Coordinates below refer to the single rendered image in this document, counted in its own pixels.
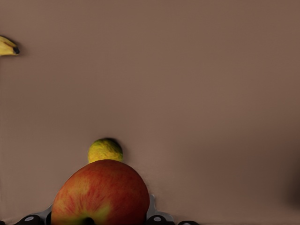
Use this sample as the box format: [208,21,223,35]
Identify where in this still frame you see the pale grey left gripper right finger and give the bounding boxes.
[145,194,177,225]

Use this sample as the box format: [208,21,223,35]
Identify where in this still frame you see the yellow green lemon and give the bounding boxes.
[88,138,124,164]

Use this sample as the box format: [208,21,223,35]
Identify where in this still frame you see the red yellow apple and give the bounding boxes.
[51,159,150,225]

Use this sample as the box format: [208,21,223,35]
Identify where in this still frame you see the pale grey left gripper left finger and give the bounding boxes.
[14,203,54,225]

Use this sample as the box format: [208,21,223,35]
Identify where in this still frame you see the yellow banana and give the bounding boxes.
[0,35,20,57]

